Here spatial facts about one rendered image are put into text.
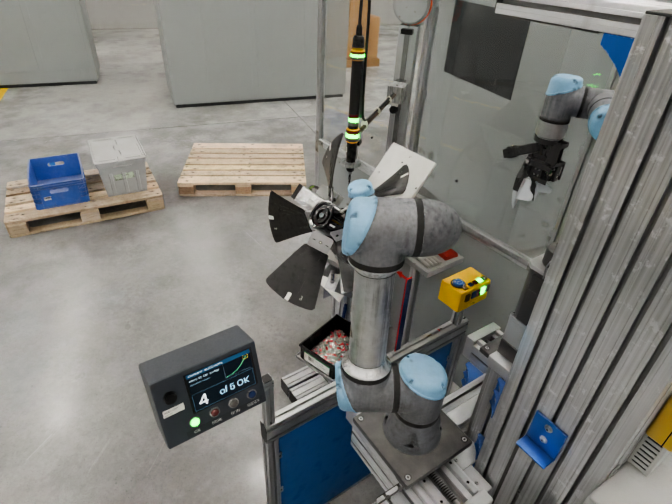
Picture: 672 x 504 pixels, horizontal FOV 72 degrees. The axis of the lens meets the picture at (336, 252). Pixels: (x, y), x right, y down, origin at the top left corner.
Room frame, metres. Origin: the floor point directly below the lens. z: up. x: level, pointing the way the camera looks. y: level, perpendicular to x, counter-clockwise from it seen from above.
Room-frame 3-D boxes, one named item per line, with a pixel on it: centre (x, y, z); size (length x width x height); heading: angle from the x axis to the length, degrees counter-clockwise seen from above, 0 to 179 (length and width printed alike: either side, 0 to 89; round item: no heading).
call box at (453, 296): (1.36, -0.49, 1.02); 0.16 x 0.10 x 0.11; 127
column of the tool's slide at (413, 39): (2.16, -0.26, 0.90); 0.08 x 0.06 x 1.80; 72
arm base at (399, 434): (0.75, -0.22, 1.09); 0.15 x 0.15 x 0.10
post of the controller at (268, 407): (0.87, 0.18, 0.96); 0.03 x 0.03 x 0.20; 37
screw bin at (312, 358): (1.22, -0.02, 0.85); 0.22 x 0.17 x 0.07; 143
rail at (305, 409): (1.13, -0.17, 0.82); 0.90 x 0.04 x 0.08; 127
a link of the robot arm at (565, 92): (1.20, -0.55, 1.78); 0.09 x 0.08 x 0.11; 69
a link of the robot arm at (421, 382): (0.75, -0.22, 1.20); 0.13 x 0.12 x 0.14; 92
